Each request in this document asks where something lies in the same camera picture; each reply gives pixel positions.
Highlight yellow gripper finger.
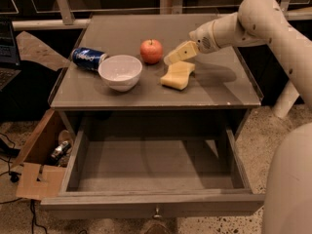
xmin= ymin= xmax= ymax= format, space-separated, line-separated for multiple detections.
xmin=164 ymin=41 xmax=199 ymax=65

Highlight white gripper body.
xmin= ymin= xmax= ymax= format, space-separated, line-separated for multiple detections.
xmin=189 ymin=20 xmax=219 ymax=54

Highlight red apple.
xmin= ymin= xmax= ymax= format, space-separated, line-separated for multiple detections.
xmin=139 ymin=39 xmax=163 ymax=64

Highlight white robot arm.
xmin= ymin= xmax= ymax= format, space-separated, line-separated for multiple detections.
xmin=164 ymin=0 xmax=312 ymax=234

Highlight grey cabinet with top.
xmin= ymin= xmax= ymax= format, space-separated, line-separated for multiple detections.
xmin=51 ymin=14 xmax=262 ymax=132

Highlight open grey top drawer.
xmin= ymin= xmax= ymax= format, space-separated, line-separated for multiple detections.
xmin=41 ymin=116 xmax=264 ymax=219

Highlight metal drawer knob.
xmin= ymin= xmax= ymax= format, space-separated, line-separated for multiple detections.
xmin=153 ymin=207 xmax=163 ymax=219

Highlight yellow sponge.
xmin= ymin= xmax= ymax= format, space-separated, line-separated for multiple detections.
xmin=160 ymin=61 xmax=195 ymax=90

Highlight white bowl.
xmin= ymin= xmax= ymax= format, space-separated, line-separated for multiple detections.
xmin=98 ymin=55 xmax=142 ymax=92

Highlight blue soda can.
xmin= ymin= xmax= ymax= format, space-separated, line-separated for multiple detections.
xmin=71 ymin=47 xmax=107 ymax=71

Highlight brown cardboard sheet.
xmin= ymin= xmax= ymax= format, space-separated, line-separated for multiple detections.
xmin=17 ymin=31 xmax=70 ymax=71

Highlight small items in box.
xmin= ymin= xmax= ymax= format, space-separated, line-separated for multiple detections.
xmin=48 ymin=130 xmax=73 ymax=167

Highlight laptop computer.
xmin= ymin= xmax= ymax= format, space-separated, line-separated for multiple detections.
xmin=0 ymin=18 xmax=21 ymax=91

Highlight cardboard box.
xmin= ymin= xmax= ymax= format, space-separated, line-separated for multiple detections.
xmin=11 ymin=109 xmax=73 ymax=201

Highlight metal railing frame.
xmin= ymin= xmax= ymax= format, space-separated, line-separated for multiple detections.
xmin=0 ymin=0 xmax=312 ymax=30

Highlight black cable on floor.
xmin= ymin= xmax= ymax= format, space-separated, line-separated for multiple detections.
xmin=0 ymin=132 xmax=50 ymax=234

